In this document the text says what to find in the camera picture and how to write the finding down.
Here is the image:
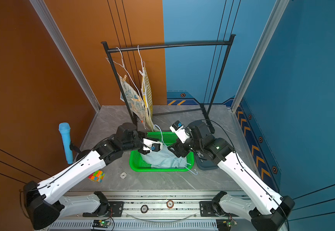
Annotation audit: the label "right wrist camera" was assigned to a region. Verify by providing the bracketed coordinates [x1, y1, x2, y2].
[170, 120, 190, 143]

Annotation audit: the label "green circuit board left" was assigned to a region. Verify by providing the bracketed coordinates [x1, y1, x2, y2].
[92, 219, 113, 230]

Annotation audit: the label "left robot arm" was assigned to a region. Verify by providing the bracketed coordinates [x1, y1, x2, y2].
[23, 123, 163, 230]

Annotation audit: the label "black clothes rack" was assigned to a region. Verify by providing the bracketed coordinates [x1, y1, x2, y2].
[101, 34, 236, 133]

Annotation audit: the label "colourful puzzle cube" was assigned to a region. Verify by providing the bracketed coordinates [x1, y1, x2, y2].
[88, 170, 105, 183]

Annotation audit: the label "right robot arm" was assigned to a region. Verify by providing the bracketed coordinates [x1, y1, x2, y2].
[169, 120, 295, 231]

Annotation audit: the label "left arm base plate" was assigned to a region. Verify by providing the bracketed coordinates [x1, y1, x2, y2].
[82, 201, 124, 218]

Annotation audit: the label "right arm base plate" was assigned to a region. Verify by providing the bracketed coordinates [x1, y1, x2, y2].
[199, 201, 238, 218]

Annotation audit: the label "circuit board right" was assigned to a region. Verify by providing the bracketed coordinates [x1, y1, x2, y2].
[216, 219, 237, 231]

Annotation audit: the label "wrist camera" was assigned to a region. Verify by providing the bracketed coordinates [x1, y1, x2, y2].
[170, 120, 190, 143]
[143, 138, 164, 152]

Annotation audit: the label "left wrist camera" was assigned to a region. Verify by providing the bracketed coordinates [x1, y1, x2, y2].
[143, 138, 164, 152]

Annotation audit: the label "light green towel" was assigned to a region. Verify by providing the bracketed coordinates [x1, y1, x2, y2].
[141, 146, 188, 168]

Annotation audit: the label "bunny pattern towel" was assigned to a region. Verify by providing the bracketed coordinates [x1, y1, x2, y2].
[119, 76, 145, 123]

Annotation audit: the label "green plastic basket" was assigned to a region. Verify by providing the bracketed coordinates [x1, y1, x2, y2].
[129, 132, 194, 172]

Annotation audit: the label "dark teal tray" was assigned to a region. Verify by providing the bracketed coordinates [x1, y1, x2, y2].
[194, 153, 218, 171]

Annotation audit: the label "yellow striped towel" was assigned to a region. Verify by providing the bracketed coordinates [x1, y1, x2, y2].
[140, 67, 154, 131]

